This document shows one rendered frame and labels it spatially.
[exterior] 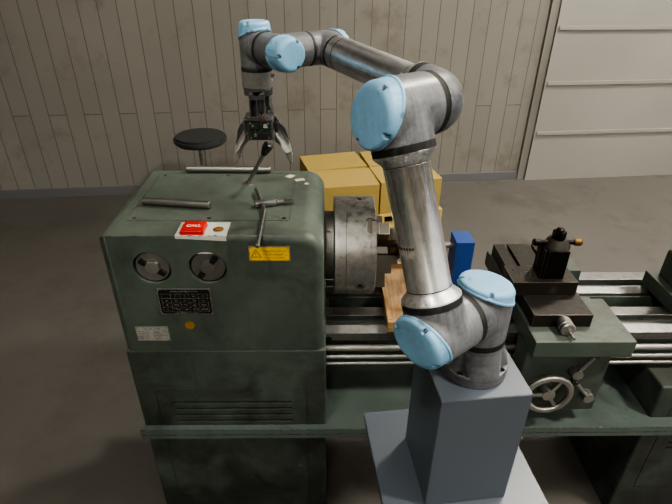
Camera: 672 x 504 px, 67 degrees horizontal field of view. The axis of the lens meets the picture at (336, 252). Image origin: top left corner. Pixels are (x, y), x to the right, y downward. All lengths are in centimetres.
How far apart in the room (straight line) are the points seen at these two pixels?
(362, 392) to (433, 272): 102
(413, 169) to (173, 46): 376
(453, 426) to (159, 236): 86
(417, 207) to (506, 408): 50
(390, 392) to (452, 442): 71
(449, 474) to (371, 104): 85
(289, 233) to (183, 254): 29
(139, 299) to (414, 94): 98
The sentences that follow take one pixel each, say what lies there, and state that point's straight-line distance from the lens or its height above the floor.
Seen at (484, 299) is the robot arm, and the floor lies 132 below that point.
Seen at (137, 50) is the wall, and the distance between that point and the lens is 458.
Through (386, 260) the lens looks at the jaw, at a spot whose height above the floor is 104.
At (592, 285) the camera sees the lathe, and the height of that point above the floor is 86.
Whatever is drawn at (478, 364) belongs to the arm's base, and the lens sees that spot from 112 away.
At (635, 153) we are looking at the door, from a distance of 580.
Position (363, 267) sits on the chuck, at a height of 109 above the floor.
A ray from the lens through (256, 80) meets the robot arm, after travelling 128.
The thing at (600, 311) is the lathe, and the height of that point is 92.
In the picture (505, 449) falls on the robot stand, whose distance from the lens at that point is 129.
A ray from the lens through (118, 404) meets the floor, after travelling 277.
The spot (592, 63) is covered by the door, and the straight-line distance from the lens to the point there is 523.
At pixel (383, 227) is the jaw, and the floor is 119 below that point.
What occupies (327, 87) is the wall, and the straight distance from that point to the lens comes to 454.
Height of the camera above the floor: 189
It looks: 31 degrees down
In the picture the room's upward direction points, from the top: 1 degrees clockwise
